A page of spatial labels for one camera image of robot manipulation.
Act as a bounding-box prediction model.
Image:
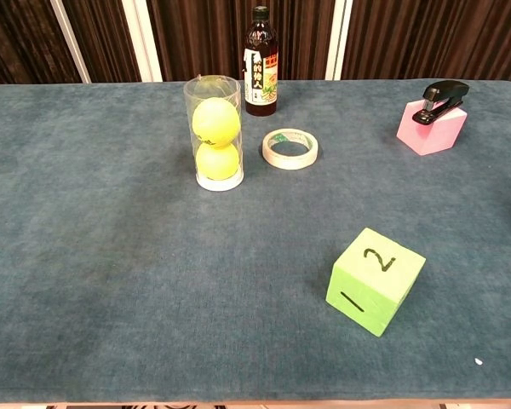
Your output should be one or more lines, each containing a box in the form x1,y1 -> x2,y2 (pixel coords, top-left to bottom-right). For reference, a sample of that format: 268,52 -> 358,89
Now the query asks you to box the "dark brown curtain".
0,0 -> 511,85

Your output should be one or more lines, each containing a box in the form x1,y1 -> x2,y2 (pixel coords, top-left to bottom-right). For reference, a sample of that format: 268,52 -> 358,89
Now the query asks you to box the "clear plastic cylinder tube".
182,74 -> 244,193

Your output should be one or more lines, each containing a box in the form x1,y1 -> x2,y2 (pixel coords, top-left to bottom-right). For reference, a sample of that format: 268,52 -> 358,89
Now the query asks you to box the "dark glass bottle with label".
243,5 -> 279,117

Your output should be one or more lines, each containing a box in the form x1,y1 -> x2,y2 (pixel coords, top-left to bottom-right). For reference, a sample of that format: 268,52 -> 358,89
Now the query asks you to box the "green numbered foam cube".
324,227 -> 427,338

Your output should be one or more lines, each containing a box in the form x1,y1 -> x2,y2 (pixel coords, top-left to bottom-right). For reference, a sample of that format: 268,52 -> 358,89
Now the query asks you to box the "thin grey frame post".
49,0 -> 92,84

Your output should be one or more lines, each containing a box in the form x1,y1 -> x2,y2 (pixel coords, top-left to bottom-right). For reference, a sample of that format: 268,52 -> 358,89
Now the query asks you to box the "pink foam block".
396,100 -> 469,157

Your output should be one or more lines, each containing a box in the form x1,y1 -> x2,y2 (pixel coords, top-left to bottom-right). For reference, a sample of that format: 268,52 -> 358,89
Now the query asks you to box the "yellow-green tennis ball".
192,97 -> 241,150
195,142 -> 241,181

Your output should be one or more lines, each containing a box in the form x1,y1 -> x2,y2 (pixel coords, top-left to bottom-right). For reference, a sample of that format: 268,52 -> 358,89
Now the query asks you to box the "beige masking tape roll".
261,127 -> 319,171

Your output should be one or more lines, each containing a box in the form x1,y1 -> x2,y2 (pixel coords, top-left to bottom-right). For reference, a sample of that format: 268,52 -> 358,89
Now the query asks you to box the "wide white frame post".
121,0 -> 164,83
324,0 -> 353,81

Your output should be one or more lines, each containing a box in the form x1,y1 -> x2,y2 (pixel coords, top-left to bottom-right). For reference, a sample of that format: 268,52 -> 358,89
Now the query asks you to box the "blue table cloth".
0,78 -> 511,404

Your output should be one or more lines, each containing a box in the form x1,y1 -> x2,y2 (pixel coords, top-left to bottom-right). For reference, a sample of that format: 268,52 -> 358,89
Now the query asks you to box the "black stapler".
411,79 -> 470,126

